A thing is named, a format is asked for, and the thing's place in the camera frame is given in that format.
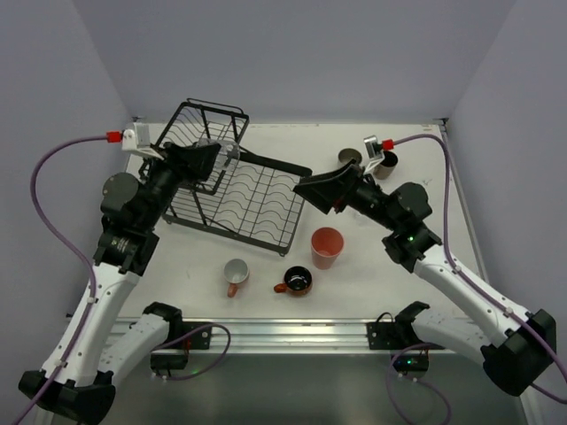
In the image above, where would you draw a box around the clear glass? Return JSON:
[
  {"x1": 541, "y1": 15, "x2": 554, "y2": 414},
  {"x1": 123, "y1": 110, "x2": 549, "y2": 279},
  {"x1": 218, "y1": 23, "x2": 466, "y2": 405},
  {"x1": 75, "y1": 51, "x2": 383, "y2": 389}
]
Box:
[{"x1": 193, "y1": 138, "x2": 240, "y2": 173}]

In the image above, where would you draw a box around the white and brown cup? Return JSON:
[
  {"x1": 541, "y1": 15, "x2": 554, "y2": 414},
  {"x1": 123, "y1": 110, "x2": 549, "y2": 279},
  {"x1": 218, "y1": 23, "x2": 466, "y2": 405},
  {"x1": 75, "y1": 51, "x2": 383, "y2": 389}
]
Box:
[{"x1": 338, "y1": 148, "x2": 362, "y2": 166}]

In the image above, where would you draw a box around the brown mug with handle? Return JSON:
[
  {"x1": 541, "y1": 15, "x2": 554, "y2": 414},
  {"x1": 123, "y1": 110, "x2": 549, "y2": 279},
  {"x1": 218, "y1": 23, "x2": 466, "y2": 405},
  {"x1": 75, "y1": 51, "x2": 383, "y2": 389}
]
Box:
[{"x1": 373, "y1": 151, "x2": 399, "y2": 180}]

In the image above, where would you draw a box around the tall pink cup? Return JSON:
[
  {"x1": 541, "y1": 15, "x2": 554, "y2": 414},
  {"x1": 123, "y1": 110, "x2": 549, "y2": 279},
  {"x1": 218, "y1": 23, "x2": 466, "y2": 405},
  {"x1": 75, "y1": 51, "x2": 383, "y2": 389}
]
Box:
[{"x1": 311, "y1": 227, "x2": 345, "y2": 270}]

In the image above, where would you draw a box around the red orange mug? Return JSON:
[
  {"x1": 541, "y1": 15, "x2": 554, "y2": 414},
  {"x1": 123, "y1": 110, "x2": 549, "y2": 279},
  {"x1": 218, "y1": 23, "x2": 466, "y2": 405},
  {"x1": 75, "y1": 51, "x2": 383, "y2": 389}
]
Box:
[{"x1": 274, "y1": 266, "x2": 313, "y2": 297}]

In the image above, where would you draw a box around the pink mug white inside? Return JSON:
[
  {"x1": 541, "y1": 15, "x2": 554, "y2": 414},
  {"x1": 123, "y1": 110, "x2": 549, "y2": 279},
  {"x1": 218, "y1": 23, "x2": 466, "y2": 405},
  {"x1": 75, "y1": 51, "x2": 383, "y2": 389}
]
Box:
[{"x1": 223, "y1": 259, "x2": 250, "y2": 298}]

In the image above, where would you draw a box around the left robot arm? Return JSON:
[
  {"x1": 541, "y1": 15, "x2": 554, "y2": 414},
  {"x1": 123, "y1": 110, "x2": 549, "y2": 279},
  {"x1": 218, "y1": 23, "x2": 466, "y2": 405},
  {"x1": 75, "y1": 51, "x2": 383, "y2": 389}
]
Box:
[{"x1": 19, "y1": 141, "x2": 221, "y2": 424}]

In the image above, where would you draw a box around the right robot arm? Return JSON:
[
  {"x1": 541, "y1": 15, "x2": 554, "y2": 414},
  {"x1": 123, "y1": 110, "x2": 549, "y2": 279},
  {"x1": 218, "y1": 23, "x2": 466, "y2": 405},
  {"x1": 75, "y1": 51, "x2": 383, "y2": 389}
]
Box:
[{"x1": 294, "y1": 164, "x2": 556, "y2": 397}]

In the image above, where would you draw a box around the right control box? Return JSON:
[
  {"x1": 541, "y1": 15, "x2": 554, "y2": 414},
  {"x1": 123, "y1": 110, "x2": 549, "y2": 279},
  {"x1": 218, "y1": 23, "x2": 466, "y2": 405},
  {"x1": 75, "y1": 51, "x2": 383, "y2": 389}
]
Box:
[{"x1": 392, "y1": 353, "x2": 430, "y2": 379}]

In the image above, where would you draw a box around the control box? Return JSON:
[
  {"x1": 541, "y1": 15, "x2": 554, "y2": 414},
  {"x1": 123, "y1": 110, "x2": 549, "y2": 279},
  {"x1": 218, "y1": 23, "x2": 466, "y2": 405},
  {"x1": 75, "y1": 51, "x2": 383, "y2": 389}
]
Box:
[
  {"x1": 150, "y1": 352, "x2": 188, "y2": 375},
  {"x1": 392, "y1": 353, "x2": 430, "y2": 379}
]

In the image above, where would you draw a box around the left control box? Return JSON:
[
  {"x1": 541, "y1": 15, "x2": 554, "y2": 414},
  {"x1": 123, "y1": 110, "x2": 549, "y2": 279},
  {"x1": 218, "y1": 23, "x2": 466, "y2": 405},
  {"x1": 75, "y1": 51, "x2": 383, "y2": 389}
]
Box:
[{"x1": 150, "y1": 352, "x2": 188, "y2": 375}]

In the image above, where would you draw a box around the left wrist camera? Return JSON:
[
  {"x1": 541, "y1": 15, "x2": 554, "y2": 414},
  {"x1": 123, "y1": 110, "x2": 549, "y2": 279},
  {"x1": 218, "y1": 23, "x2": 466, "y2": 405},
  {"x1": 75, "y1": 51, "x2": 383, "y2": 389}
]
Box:
[{"x1": 121, "y1": 122, "x2": 163, "y2": 159}]

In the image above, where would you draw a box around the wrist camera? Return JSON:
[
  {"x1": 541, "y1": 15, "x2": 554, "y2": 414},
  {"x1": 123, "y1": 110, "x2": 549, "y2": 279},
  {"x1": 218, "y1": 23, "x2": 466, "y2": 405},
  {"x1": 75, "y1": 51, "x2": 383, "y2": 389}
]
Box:
[
  {"x1": 363, "y1": 135, "x2": 384, "y2": 174},
  {"x1": 121, "y1": 122, "x2": 163, "y2": 159}
]

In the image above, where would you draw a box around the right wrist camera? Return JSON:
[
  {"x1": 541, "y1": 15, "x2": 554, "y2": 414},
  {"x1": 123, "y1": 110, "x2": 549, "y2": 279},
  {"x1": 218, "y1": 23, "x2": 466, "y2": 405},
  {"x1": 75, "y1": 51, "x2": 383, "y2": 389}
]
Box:
[{"x1": 363, "y1": 135, "x2": 384, "y2": 174}]

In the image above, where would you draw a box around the black wire dish rack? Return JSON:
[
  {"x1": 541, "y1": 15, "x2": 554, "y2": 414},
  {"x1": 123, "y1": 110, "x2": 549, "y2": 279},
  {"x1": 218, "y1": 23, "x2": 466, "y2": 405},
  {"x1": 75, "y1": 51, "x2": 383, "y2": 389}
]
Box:
[{"x1": 157, "y1": 99, "x2": 312, "y2": 256}]

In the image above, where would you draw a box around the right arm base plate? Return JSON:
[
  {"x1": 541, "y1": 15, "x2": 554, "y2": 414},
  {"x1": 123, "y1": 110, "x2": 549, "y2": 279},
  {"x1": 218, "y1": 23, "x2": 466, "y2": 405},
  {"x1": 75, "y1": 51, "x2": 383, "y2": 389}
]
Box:
[{"x1": 366, "y1": 321, "x2": 421, "y2": 350}]

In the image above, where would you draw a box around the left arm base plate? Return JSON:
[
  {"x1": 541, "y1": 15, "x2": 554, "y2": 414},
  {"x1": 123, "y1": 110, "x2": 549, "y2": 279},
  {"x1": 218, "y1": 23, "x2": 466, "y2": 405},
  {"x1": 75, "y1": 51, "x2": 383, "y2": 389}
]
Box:
[{"x1": 178, "y1": 321, "x2": 212, "y2": 352}]

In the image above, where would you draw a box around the aluminium mounting rail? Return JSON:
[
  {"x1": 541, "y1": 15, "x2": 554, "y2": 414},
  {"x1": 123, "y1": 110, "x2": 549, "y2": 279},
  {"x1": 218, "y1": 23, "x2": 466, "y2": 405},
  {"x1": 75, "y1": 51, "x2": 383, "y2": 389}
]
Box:
[{"x1": 34, "y1": 316, "x2": 524, "y2": 425}]

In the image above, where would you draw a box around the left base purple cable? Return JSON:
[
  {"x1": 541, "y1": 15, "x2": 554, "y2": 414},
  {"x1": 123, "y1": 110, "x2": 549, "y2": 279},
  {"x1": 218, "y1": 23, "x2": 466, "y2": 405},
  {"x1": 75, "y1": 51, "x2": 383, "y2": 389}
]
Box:
[{"x1": 154, "y1": 323, "x2": 231, "y2": 382}]

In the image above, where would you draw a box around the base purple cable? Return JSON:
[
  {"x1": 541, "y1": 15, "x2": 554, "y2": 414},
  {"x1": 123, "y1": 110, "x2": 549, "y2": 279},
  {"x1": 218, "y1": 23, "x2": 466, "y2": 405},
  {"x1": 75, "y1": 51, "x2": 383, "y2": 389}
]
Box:
[
  {"x1": 154, "y1": 323, "x2": 231, "y2": 382},
  {"x1": 385, "y1": 343, "x2": 453, "y2": 421}
]

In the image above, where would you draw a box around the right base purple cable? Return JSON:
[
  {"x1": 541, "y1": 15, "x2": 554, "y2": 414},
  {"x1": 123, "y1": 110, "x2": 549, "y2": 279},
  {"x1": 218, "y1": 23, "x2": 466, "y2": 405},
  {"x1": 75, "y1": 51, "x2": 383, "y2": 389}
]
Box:
[{"x1": 385, "y1": 343, "x2": 453, "y2": 421}]

